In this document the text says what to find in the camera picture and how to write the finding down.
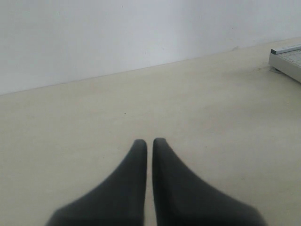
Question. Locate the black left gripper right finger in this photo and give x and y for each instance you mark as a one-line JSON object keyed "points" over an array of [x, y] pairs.
{"points": [[183, 199]]}

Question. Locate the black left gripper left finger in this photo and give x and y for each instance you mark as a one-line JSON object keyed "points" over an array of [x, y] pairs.
{"points": [[117, 201]]}

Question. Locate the grey metal paper cutter base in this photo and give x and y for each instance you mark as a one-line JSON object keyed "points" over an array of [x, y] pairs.
{"points": [[287, 60]]}

